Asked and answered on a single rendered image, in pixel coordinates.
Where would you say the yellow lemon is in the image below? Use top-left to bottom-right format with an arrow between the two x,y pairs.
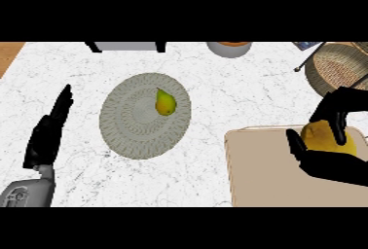
299,119 -> 359,158

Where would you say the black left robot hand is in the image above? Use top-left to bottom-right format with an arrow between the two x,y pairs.
22,84 -> 76,170

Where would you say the green yellow pear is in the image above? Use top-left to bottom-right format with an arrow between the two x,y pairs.
154,87 -> 179,117

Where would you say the round grey woven placemat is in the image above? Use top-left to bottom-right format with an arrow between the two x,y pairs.
98,72 -> 192,160

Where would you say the blue patterned object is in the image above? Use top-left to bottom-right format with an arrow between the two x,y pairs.
291,42 -> 325,52

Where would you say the grey pot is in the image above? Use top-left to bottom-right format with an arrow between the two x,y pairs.
206,42 -> 253,59

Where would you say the grey appliance with black legs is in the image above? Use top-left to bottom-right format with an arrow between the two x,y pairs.
83,42 -> 169,53

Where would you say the beige tray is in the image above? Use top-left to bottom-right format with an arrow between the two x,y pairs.
225,124 -> 368,208

